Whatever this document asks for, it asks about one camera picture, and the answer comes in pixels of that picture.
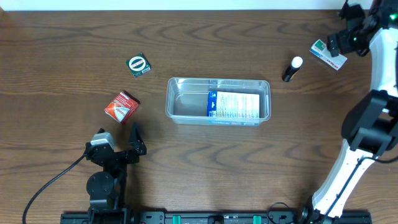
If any white green medicine box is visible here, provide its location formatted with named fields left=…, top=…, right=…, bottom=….
left=310, top=39, right=347, bottom=70

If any black tube with white cap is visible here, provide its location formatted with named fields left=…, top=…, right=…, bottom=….
left=282, top=56, right=303, bottom=82

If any blue fever patch packet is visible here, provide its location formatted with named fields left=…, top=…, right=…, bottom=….
left=206, top=91, right=260, bottom=122

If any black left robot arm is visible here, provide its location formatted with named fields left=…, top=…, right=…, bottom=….
left=83, top=123, right=147, bottom=224

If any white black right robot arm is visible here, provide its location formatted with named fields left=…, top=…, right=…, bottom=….
left=294, top=0, right=397, bottom=223

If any clear plastic container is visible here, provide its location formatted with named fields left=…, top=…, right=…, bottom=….
left=165, top=78, right=271, bottom=126

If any red Panadol box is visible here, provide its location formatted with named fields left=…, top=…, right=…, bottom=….
left=104, top=90, right=141, bottom=124

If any green round-logo small box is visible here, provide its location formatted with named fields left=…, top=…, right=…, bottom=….
left=126, top=53, right=152, bottom=78

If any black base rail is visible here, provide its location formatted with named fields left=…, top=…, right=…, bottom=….
left=60, top=210, right=373, bottom=224

